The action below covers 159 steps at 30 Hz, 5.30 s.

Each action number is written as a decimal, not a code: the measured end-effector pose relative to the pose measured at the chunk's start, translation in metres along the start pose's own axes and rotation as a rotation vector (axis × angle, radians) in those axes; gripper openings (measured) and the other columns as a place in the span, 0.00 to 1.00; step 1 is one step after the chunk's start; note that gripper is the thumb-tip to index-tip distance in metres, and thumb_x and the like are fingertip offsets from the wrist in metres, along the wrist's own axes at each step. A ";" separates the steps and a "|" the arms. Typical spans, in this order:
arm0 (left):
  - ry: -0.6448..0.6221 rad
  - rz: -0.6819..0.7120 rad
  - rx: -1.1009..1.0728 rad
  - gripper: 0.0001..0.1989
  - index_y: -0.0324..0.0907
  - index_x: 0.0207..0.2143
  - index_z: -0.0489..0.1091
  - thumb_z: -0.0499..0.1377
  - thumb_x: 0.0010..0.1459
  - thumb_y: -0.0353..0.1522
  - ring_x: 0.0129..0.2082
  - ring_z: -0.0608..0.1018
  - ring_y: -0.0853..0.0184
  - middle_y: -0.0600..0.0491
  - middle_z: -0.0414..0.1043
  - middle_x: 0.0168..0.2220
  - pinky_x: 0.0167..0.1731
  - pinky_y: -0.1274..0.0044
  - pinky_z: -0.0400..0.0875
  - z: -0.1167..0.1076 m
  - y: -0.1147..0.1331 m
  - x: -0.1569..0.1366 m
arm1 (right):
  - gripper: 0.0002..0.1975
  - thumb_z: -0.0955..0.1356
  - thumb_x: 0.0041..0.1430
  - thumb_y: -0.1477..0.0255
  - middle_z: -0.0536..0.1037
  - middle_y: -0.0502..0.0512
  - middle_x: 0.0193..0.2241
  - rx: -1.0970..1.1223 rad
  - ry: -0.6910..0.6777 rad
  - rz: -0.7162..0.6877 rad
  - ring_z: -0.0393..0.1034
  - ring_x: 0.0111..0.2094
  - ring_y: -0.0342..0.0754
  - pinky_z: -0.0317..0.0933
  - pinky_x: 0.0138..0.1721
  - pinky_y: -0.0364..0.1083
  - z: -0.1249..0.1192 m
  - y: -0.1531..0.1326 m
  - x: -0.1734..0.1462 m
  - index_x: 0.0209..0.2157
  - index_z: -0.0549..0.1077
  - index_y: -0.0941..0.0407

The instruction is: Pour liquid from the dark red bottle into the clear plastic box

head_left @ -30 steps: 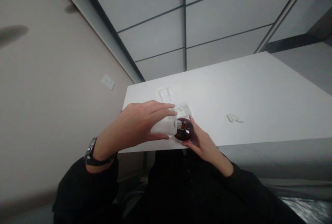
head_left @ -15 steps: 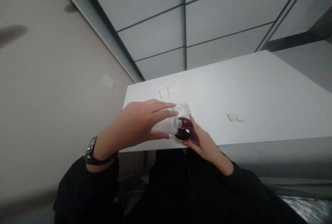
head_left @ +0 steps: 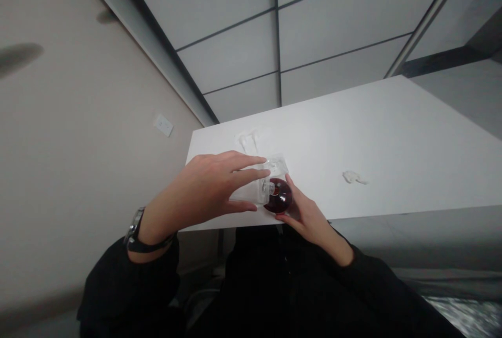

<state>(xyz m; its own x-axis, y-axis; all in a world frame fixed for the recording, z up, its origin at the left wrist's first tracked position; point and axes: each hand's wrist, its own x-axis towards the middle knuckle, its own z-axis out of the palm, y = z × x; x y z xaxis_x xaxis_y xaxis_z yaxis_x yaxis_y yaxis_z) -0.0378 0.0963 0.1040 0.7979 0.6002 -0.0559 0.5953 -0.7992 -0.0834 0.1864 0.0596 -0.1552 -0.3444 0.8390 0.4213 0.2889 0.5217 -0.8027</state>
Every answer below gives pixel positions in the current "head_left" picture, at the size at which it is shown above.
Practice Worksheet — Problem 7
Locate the person's left hand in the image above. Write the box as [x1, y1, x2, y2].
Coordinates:
[145, 151, 271, 234]

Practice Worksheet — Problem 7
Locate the person's right hand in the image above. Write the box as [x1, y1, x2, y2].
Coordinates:
[276, 174, 354, 266]

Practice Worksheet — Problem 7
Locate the dark red round bottle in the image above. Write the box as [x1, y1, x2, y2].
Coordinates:
[263, 177, 295, 214]

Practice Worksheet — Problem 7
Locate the person's body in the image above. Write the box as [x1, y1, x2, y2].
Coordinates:
[182, 226, 393, 338]

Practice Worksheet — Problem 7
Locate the person's right index finger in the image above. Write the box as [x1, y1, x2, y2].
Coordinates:
[285, 174, 315, 208]

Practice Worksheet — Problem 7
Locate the crumpled white tissue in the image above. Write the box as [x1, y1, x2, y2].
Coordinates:
[342, 170, 370, 186]

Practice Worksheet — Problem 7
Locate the clear plastic packet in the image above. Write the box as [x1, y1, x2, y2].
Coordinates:
[229, 151, 293, 213]

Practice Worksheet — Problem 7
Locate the person's right thumb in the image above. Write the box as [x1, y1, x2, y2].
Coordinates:
[276, 212, 306, 238]

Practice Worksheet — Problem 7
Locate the white wall socket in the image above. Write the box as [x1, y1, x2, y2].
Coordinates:
[153, 113, 175, 138]

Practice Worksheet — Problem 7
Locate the person's left middle finger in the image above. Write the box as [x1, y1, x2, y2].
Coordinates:
[208, 151, 267, 170]

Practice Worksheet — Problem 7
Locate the clear packet with white pipettes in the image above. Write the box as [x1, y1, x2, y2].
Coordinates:
[234, 131, 263, 157]

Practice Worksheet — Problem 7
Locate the frosted window with dark frame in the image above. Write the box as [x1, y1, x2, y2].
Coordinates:
[73, 0, 465, 126]

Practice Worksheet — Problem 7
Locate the person's left index finger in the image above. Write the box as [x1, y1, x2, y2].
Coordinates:
[225, 169, 271, 194]

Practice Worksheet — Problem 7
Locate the person's left thumb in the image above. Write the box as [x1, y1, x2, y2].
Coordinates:
[219, 201, 258, 215]

